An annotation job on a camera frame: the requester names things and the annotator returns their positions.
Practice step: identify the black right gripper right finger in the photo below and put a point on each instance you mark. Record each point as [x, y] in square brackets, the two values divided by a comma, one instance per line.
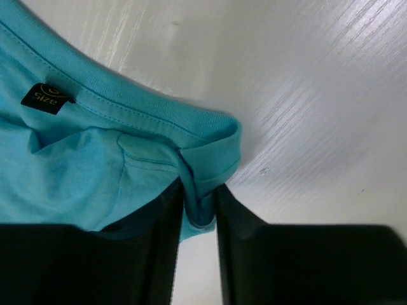
[264, 263]

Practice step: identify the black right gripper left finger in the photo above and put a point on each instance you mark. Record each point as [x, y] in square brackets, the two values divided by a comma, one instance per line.
[131, 261]

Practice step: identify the cyan t shirt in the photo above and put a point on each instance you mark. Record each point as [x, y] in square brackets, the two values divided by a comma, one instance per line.
[80, 145]

